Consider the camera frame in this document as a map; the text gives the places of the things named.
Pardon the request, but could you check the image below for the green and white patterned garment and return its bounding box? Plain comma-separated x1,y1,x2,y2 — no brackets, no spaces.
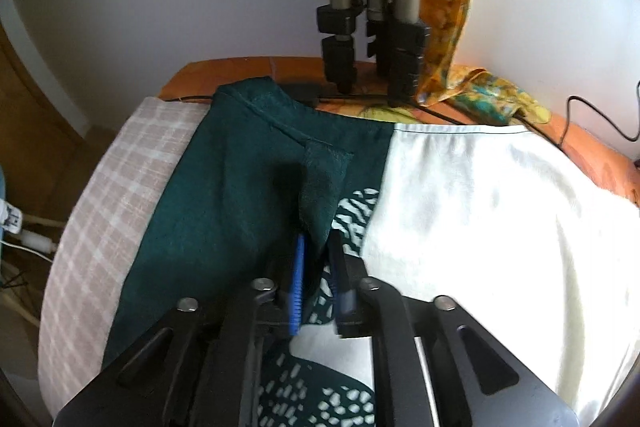
104,78,639,425

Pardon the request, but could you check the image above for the orange bed sheet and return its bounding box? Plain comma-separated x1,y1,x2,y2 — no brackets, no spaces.
160,57,639,205

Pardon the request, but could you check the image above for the pink plaid bed blanket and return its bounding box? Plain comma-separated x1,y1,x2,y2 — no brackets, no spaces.
38,98,208,415

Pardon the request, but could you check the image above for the silver folded tripod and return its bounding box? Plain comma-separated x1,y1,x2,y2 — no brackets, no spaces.
317,0,430,103

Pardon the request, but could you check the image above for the white charger plug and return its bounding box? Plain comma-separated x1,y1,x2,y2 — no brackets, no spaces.
0,199,64,255

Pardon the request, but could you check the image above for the black power cable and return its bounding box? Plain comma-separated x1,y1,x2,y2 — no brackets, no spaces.
524,81,640,148

